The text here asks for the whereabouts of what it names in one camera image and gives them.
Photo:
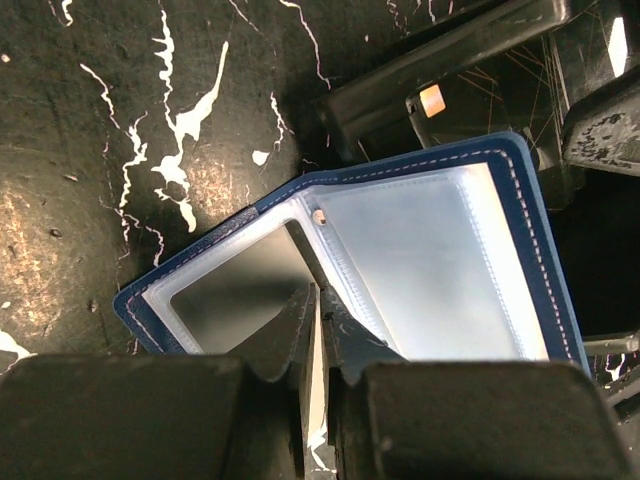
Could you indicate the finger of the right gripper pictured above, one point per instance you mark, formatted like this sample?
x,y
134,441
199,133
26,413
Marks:
x,y
601,131

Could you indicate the black plastic card box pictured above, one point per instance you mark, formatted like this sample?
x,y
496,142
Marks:
x,y
590,44

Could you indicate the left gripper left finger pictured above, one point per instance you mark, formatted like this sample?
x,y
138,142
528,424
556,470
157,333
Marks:
x,y
240,415

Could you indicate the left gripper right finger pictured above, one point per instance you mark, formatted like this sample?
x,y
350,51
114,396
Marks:
x,y
389,418

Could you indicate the blue leather card holder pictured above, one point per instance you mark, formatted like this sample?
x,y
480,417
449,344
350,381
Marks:
x,y
442,254

